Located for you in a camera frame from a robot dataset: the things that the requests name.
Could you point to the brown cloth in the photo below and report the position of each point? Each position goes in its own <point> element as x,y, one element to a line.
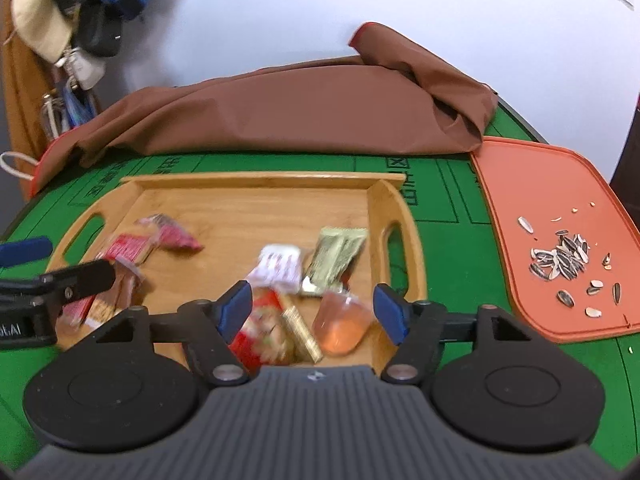
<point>275,110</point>

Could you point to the green gold foil packet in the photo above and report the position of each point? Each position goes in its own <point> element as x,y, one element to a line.
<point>332,255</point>

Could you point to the orange jelly cup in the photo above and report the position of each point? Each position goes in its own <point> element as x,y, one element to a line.
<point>340,330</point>

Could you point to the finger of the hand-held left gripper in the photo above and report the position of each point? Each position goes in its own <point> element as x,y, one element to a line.
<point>85,280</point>
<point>25,251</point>

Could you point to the pile of sunflower seeds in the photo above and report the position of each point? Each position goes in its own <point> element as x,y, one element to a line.
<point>565,260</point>

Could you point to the white pink snack packet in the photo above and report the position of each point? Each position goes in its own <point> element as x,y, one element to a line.
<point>275,265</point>

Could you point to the red nut snack packet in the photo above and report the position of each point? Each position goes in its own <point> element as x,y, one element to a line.
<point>265,330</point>

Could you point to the small red snack packet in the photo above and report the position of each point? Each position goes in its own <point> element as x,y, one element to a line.
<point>172,235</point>

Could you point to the orange plastic tray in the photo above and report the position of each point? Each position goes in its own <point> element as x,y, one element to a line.
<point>525,185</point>

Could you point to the beige hat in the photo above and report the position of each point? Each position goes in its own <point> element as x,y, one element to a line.
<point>35,15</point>

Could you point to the dark flowered cloth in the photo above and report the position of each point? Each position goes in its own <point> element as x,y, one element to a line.
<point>629,160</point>

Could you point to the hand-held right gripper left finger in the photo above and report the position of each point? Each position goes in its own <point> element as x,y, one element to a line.
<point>235,310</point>

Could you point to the white pouch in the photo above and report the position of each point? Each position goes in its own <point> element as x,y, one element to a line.
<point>82,70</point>

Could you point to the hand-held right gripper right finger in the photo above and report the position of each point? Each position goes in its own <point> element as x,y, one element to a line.
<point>390,312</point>

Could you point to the brown red snack packet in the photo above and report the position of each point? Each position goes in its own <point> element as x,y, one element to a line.
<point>127,280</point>

